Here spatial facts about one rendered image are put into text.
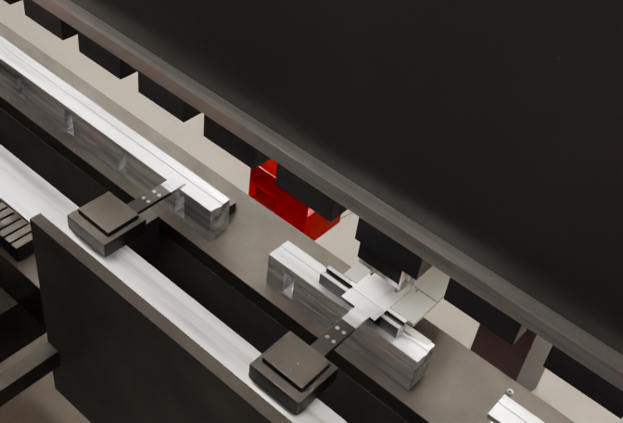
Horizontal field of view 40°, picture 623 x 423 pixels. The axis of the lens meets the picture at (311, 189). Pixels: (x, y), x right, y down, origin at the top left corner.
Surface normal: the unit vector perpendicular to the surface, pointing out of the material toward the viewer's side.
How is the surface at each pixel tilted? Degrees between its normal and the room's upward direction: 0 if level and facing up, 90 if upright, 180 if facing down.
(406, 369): 90
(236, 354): 0
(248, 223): 0
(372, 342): 90
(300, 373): 0
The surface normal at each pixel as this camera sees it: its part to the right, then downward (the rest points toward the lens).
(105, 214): 0.11, -0.74
